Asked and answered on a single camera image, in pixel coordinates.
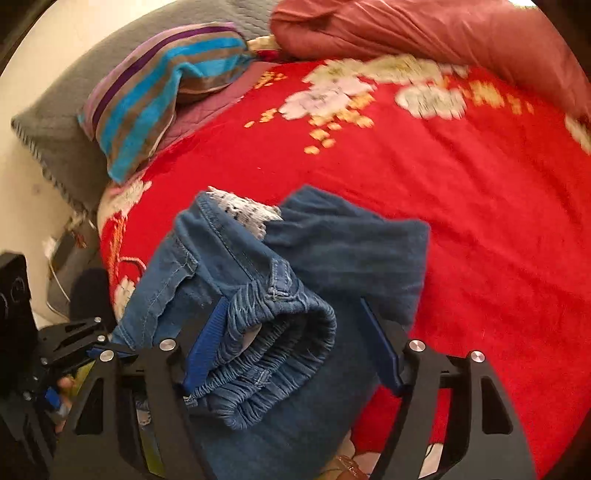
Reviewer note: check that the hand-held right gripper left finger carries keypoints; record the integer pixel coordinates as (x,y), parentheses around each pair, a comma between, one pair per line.
(207,341)

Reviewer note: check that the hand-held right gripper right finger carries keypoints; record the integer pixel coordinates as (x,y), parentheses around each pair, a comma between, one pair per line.
(381,341)

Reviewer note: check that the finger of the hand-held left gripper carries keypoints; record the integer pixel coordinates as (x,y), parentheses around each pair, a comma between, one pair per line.
(74,334)
(111,354)

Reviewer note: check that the blue denim pants lace hem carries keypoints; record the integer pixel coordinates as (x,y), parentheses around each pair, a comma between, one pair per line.
(286,286)

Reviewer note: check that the black box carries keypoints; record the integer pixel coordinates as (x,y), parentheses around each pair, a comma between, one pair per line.
(14,290)

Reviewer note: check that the red floral blanket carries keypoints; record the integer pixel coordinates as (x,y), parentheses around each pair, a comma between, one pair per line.
(461,207)

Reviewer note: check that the grey quilted pillow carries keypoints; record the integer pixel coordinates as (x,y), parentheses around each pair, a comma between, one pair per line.
(64,124)

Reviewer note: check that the striped blue purple pillow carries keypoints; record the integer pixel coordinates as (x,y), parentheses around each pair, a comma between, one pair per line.
(138,92)

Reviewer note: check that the cream floral cloth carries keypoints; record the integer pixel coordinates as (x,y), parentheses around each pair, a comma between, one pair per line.
(264,45)

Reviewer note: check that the rust pink quilt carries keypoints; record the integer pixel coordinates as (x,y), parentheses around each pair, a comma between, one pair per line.
(438,32)

